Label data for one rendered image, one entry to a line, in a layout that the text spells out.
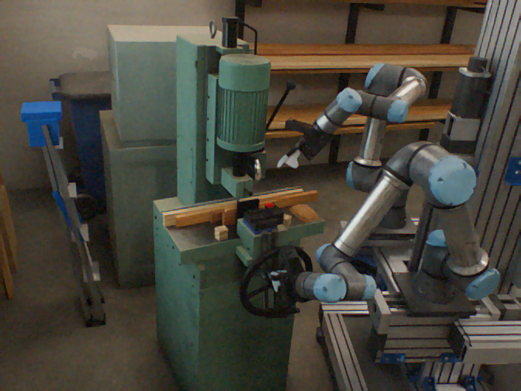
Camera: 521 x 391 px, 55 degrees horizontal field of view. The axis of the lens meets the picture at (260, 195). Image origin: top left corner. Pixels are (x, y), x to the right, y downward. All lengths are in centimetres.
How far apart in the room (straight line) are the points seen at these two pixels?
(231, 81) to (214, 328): 95
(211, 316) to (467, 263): 95
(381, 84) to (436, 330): 95
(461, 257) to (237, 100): 86
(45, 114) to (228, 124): 90
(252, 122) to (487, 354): 110
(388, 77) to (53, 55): 260
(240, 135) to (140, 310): 147
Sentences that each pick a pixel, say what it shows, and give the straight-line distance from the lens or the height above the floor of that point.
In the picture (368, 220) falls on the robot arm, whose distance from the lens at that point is 149.
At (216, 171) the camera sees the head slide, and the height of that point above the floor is 106.
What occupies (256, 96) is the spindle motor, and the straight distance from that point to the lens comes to 173.
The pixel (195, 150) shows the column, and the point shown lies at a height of 112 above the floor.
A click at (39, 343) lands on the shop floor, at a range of 285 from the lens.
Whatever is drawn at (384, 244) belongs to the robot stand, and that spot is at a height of 73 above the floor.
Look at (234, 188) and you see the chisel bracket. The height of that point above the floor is 104.
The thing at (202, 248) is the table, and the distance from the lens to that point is 179.
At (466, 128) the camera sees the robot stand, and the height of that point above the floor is 134.
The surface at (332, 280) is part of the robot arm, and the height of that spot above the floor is 108.
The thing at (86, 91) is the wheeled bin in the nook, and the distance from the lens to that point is 344.
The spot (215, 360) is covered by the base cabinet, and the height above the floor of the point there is 34.
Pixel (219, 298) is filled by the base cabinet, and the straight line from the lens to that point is 195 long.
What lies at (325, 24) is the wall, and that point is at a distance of 446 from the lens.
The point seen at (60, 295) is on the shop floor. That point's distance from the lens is 312.
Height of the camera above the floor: 187
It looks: 27 degrees down
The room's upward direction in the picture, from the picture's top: 4 degrees clockwise
